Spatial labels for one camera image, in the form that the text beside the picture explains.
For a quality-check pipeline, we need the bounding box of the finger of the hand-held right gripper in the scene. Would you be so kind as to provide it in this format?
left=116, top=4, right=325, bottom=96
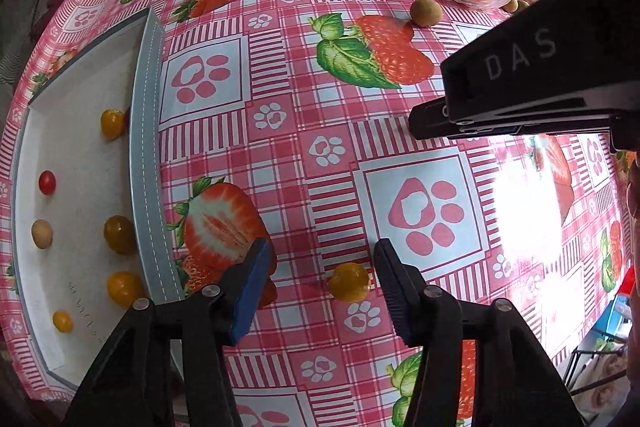
left=407, top=96, right=615, bottom=141

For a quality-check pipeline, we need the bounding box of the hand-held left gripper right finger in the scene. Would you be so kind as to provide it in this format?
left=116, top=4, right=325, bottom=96
left=374, top=238, right=586, bottom=427

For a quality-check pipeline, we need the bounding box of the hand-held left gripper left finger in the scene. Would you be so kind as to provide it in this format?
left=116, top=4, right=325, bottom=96
left=65, top=238, right=273, bottom=427

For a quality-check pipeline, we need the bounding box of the white rectangular tray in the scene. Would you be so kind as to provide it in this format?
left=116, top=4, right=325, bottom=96
left=10, top=7, right=186, bottom=390

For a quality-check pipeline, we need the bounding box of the person's right hand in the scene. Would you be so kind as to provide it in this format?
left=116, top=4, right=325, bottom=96
left=625, top=157, right=640, bottom=268

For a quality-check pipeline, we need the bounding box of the pink strawberry print tablecloth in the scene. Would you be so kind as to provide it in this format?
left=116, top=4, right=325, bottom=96
left=0, top=0, right=640, bottom=427

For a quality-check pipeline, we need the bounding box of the black metal frame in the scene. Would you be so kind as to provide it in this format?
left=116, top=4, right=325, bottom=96
left=567, top=332, right=631, bottom=400

